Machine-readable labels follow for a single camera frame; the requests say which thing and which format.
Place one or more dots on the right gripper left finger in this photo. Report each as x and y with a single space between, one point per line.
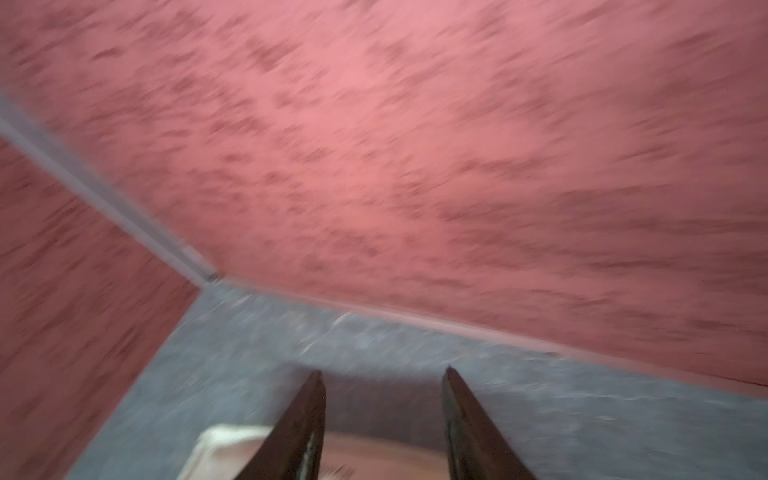
293 448

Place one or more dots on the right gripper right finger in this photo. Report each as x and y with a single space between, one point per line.
476 449

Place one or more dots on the cream canvas tote bag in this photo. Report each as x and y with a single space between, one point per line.
223 451

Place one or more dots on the left corner aluminium post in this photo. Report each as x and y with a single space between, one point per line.
62 163

